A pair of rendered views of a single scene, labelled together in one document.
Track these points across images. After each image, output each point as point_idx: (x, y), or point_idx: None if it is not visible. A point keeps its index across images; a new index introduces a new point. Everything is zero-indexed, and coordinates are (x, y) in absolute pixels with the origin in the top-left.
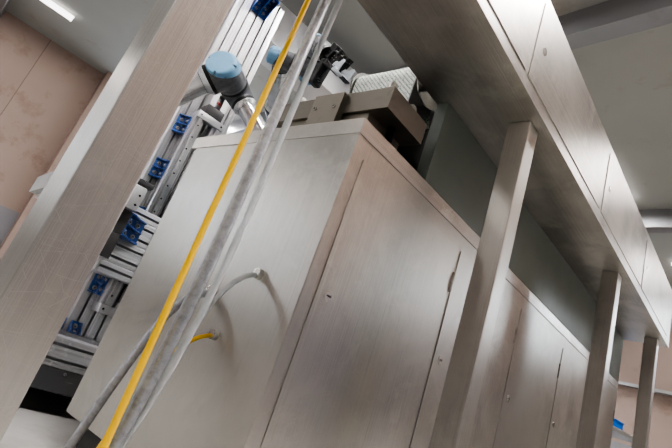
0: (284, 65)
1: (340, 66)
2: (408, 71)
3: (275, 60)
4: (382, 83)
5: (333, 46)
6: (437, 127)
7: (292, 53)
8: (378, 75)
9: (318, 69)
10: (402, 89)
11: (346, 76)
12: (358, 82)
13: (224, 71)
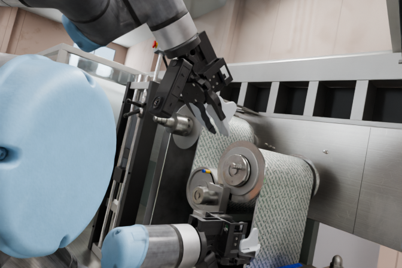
0: (78, 14)
1: (231, 118)
2: (307, 179)
3: None
4: (288, 188)
5: (204, 42)
6: (313, 247)
7: None
8: (283, 171)
9: (181, 91)
10: (302, 203)
11: (206, 112)
12: (266, 176)
13: (96, 211)
